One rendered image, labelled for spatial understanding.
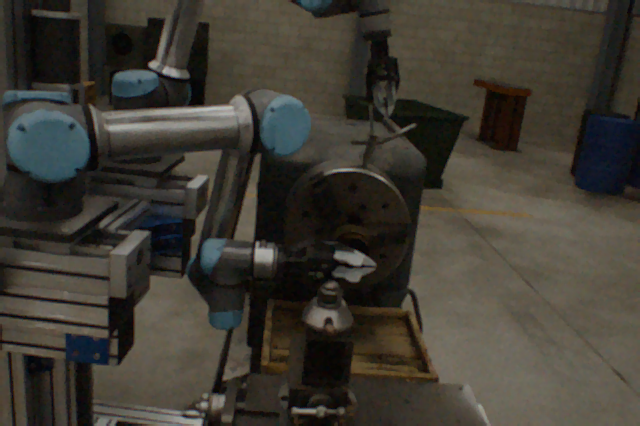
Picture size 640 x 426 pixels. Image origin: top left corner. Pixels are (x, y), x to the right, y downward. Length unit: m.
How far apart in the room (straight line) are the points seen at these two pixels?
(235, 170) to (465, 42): 10.85
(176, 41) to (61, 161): 0.76
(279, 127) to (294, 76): 10.34
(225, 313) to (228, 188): 0.27
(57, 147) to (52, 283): 0.31
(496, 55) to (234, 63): 5.05
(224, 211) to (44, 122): 0.46
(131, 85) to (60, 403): 0.83
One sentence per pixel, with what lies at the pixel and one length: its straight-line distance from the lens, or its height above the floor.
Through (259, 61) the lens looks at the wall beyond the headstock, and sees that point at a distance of 11.43.
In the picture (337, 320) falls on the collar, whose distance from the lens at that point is 0.89.
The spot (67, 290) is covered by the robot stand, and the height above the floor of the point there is 1.03.
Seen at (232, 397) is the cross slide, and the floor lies 0.97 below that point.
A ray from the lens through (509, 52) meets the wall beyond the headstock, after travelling 12.31.
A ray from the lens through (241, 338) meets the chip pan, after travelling 2.02.
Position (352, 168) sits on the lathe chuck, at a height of 1.24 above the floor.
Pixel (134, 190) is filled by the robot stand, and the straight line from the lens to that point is 1.64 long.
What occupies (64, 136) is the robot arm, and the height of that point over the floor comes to 1.35.
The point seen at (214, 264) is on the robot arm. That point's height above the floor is 1.07.
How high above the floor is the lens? 1.54
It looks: 17 degrees down
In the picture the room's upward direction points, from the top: 6 degrees clockwise
